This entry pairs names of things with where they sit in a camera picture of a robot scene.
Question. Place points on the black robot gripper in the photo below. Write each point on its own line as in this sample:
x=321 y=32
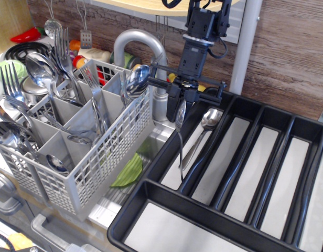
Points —
x=185 y=86

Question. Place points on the small steel spoon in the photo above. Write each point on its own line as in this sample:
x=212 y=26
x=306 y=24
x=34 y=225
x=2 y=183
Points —
x=180 y=116

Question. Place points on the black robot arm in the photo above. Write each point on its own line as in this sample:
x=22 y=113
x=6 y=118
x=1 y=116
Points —
x=202 y=24

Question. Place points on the steel spoon in tray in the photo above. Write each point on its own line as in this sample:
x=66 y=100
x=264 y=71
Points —
x=209 y=122

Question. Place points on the black cutlery tray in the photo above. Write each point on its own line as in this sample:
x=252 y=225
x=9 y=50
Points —
x=256 y=184

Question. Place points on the grey plastic cutlery basket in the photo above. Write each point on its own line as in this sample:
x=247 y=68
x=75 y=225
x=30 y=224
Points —
x=92 y=168

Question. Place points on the large steel spoon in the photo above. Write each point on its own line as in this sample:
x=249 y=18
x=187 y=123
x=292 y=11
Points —
x=44 y=75

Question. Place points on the small spoon front compartment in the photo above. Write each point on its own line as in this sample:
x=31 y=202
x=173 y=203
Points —
x=55 y=164

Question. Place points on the yellow toy fruit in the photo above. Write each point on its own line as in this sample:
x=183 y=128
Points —
x=171 y=77

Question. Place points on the silver kitchen faucet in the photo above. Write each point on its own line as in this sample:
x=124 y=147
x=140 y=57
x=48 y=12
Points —
x=160 y=96

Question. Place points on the steel fork middle back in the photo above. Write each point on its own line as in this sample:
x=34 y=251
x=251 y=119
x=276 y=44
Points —
x=91 y=81

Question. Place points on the white metal pole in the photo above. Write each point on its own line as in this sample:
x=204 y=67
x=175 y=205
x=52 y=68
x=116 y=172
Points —
x=251 y=18

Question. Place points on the light wooden shelf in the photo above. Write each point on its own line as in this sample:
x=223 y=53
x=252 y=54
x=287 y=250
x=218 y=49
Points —
x=152 y=7

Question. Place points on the green toy leaf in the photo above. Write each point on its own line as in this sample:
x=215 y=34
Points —
x=129 y=173

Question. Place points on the hanging small spatula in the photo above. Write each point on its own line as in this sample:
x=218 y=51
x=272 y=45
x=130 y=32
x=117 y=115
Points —
x=85 y=34

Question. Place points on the steel fork tall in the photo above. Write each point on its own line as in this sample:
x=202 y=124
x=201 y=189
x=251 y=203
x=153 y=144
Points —
x=65 y=62

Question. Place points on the hanging steel skimmer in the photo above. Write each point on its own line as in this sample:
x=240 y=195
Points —
x=52 y=24

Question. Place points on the small steel pot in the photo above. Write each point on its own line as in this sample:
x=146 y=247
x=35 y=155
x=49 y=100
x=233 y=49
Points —
x=32 y=92

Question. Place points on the red toy pepper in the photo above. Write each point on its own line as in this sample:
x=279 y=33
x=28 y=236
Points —
x=30 y=35

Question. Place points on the green toy cabbage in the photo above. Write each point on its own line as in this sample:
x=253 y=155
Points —
x=8 y=65

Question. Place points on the black stove burner coil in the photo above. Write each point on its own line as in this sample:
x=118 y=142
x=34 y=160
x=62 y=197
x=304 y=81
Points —
x=19 y=51

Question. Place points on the steel fork lower left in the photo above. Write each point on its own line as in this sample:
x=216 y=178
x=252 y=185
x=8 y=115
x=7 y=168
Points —
x=15 y=137

